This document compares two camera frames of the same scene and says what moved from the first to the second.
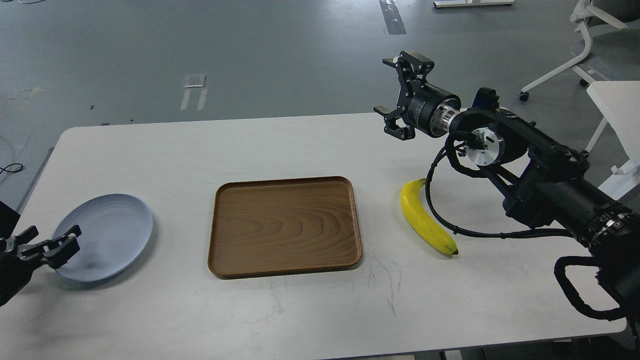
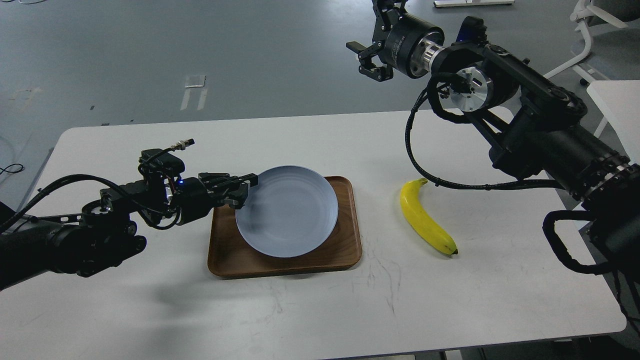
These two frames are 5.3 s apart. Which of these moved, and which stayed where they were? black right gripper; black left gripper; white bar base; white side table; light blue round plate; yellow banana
Moved: black left gripper; black right gripper; light blue round plate
Stayed: white bar base; white side table; yellow banana
